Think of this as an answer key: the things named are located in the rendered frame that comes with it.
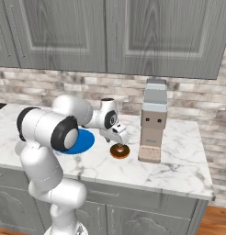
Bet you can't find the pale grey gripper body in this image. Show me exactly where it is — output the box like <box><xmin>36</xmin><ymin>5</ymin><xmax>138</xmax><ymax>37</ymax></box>
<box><xmin>98</xmin><ymin>123</ymin><xmax>130</xmax><ymax>145</ymax></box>

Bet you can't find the brown glazed donut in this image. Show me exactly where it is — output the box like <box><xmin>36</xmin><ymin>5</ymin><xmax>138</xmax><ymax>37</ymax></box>
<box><xmin>109</xmin><ymin>142</ymin><xmax>131</xmax><ymax>161</ymax></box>

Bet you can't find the round blue plate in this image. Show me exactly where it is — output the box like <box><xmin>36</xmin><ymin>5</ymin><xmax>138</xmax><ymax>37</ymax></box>
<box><xmin>55</xmin><ymin>128</ymin><xmax>96</xmax><ymax>156</ymax></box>

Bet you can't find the beige and grey coffee machine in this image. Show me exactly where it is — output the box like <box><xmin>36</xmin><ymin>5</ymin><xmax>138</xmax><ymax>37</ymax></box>
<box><xmin>137</xmin><ymin>77</ymin><xmax>169</xmax><ymax>164</ymax></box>

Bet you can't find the grey drawer front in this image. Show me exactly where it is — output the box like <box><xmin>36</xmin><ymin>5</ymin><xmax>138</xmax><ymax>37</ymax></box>
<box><xmin>83</xmin><ymin>182</ymin><xmax>199</xmax><ymax>220</ymax></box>
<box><xmin>0</xmin><ymin>166</ymin><xmax>34</xmax><ymax>191</ymax></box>

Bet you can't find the grey base cupboard door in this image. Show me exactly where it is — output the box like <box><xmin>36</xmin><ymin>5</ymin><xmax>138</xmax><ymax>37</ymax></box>
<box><xmin>106</xmin><ymin>205</ymin><xmax>193</xmax><ymax>235</ymax></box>
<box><xmin>0</xmin><ymin>185</ymin><xmax>46</xmax><ymax>235</ymax></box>
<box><xmin>35</xmin><ymin>198</ymin><xmax>107</xmax><ymax>235</ymax></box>

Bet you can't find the grey cupboard door handle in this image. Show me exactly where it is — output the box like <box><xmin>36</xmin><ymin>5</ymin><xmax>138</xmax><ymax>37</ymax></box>
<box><xmin>96</xmin><ymin>207</ymin><xmax>103</xmax><ymax>231</ymax></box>
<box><xmin>110</xmin><ymin>208</ymin><xmax>117</xmax><ymax>229</ymax></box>

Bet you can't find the grey wall cupboard door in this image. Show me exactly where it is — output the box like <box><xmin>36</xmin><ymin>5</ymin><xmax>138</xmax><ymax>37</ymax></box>
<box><xmin>0</xmin><ymin>0</ymin><xmax>21</xmax><ymax>69</ymax></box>
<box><xmin>3</xmin><ymin>0</ymin><xmax>107</xmax><ymax>74</ymax></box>
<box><xmin>105</xmin><ymin>0</ymin><xmax>226</xmax><ymax>81</ymax></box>

